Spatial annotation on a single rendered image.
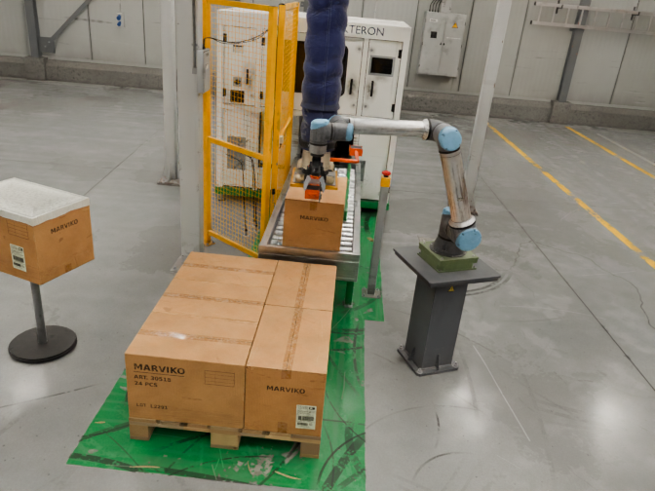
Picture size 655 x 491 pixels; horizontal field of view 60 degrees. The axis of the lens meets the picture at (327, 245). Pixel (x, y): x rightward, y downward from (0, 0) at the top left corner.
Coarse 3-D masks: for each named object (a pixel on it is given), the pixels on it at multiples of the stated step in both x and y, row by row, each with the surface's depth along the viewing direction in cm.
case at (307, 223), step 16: (288, 192) 393; (304, 192) 395; (336, 192) 401; (288, 208) 384; (304, 208) 383; (320, 208) 383; (336, 208) 382; (288, 224) 389; (304, 224) 388; (320, 224) 387; (336, 224) 386; (288, 240) 393; (304, 240) 393; (320, 240) 392; (336, 240) 391
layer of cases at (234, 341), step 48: (192, 288) 342; (240, 288) 347; (288, 288) 352; (144, 336) 294; (192, 336) 297; (240, 336) 301; (288, 336) 304; (144, 384) 286; (192, 384) 285; (240, 384) 283; (288, 384) 282; (288, 432) 294
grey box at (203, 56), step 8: (208, 48) 422; (200, 56) 406; (208, 56) 418; (200, 64) 408; (208, 64) 420; (200, 72) 411; (208, 72) 423; (200, 80) 413; (208, 80) 425; (200, 88) 415; (208, 88) 427
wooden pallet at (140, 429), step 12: (132, 420) 296; (144, 420) 296; (156, 420) 296; (132, 432) 300; (144, 432) 299; (216, 432) 296; (228, 432) 296; (240, 432) 296; (252, 432) 295; (264, 432) 297; (216, 444) 300; (228, 444) 299; (312, 444) 296; (300, 456) 300; (312, 456) 300
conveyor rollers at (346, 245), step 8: (336, 168) 595; (344, 176) 570; (352, 176) 577; (352, 184) 552; (352, 192) 528; (352, 208) 488; (280, 216) 465; (352, 216) 471; (280, 224) 447; (344, 224) 455; (352, 224) 455; (280, 232) 430; (344, 232) 446; (352, 232) 448; (272, 240) 415; (280, 240) 422; (344, 240) 429; (344, 248) 413
